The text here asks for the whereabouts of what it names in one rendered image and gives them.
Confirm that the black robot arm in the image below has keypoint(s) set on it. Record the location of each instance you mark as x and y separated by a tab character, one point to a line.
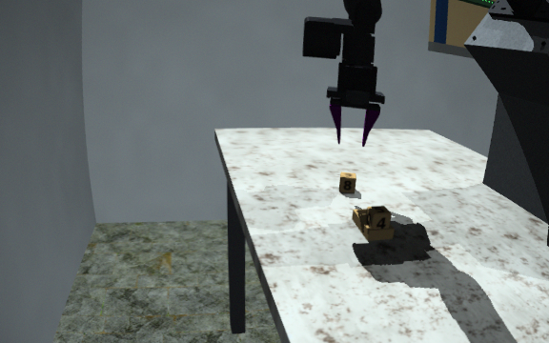
323	39

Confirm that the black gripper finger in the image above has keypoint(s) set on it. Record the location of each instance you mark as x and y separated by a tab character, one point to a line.
372	117
336	114

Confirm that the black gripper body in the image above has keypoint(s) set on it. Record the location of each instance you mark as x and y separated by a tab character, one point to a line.
339	98

